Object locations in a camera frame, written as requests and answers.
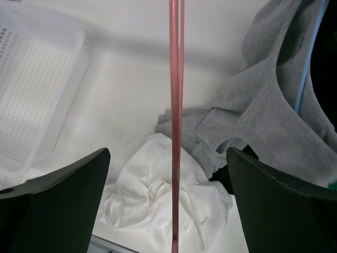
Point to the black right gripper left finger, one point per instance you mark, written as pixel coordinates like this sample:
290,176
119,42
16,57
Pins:
55,212

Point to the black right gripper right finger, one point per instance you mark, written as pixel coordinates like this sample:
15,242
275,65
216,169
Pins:
279,212

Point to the white tank top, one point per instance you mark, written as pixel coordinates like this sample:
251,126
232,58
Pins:
141,199

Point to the grey tank top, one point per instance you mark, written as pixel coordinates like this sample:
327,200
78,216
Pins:
258,105

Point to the blue hanger of grey top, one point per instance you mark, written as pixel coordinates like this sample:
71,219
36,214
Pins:
314,33

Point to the pink wire hanger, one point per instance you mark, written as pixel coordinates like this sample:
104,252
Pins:
177,20

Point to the green tank top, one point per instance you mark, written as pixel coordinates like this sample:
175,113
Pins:
333,186

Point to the white plastic basket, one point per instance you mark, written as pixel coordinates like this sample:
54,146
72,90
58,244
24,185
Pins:
43,61

